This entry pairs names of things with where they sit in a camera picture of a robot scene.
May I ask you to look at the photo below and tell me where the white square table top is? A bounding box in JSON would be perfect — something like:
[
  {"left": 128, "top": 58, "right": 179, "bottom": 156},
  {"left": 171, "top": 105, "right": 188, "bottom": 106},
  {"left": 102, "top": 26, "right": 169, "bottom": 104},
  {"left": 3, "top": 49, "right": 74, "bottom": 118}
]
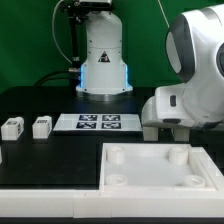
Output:
[{"left": 100, "top": 143, "right": 215, "bottom": 189}]

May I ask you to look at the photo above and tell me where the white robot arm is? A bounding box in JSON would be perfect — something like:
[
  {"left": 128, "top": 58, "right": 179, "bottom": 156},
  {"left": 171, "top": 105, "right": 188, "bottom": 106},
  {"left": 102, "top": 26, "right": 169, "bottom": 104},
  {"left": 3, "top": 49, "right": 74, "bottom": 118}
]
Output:
[{"left": 76, "top": 4, "right": 224, "bottom": 129}]

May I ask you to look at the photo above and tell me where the marker plate with tags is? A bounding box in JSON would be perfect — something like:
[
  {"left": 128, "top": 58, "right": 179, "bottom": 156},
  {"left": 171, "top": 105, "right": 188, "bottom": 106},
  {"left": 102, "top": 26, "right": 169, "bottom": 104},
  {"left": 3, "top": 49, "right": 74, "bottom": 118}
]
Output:
[{"left": 54, "top": 114, "right": 142, "bottom": 132}]

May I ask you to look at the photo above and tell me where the white L-shaped fence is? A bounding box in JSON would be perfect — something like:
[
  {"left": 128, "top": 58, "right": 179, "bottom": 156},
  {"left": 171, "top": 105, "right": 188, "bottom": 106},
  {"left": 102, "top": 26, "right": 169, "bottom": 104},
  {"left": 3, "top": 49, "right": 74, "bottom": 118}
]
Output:
[{"left": 0, "top": 146, "right": 224, "bottom": 219}]

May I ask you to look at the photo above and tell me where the white part at left edge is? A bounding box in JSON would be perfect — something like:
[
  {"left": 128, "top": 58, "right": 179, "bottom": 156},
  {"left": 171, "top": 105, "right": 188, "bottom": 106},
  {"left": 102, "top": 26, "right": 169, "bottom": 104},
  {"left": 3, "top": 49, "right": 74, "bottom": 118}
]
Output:
[{"left": 0, "top": 146, "right": 3, "bottom": 165}]

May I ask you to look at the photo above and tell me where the black cable bundle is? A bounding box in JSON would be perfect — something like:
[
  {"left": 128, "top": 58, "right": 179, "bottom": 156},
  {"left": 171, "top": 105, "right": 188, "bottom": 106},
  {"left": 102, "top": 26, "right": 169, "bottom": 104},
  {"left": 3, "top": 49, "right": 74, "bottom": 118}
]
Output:
[{"left": 34, "top": 68, "right": 83, "bottom": 88}]

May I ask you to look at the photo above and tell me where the grey cable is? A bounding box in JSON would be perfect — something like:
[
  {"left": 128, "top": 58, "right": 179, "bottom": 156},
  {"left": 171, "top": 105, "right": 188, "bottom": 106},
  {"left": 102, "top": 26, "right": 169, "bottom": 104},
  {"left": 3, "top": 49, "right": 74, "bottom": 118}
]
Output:
[{"left": 51, "top": 0, "right": 74, "bottom": 65}]

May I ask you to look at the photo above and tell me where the black camera stand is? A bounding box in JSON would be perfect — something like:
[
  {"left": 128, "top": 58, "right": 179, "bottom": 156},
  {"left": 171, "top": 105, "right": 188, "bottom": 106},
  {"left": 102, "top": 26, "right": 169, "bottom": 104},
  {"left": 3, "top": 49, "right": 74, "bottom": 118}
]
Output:
[{"left": 60, "top": 0, "right": 113, "bottom": 67}]

